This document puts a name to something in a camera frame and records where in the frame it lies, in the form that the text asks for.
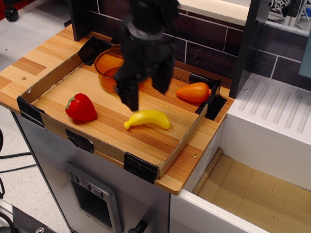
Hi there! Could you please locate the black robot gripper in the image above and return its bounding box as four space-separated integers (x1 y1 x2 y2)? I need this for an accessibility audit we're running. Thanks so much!
115 17 175 112

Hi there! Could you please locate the yellow toy banana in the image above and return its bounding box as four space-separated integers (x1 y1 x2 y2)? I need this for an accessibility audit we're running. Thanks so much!
123 110 171 130

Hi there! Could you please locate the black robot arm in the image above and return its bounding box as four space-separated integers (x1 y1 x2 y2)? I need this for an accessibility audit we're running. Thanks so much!
114 0 179 111

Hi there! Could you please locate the transparent orange plastic pot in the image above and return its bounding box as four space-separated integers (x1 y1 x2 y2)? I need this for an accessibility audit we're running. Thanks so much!
94 44 124 94

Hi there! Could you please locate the taped cardboard fence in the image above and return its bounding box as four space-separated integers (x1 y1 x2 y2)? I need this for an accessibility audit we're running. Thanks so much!
17 37 231 185

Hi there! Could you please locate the orange toy carrot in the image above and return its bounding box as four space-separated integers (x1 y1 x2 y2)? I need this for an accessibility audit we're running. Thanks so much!
176 82 212 103

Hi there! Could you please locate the red toy strawberry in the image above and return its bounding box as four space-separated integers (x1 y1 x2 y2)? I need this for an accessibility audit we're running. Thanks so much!
65 93 97 121

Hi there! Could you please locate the grey toy oven cabinet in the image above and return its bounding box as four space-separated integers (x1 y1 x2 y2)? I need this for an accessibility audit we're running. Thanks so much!
14 114 170 233

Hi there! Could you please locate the black oven knob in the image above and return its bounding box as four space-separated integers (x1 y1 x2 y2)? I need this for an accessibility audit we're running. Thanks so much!
128 220 148 233

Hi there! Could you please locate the white toy sink unit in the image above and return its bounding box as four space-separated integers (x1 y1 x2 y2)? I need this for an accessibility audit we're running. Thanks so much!
170 74 311 233

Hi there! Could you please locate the black floor cable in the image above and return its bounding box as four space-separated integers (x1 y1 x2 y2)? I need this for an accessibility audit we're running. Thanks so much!
0 152 37 174

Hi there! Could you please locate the dark grey upright post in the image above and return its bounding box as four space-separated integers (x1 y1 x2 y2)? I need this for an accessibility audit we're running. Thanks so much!
229 0 271 99

